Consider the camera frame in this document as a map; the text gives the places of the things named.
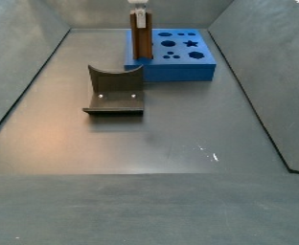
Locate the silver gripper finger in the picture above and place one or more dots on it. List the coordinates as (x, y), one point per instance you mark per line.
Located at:
(139, 5)

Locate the brown arch object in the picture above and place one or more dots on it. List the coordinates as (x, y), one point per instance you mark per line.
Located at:
(142, 37)

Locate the blue shape sorter block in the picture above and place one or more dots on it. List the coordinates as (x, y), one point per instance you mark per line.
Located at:
(182, 57)

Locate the dark grey curved holder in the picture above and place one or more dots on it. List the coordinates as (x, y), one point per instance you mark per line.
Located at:
(118, 92)

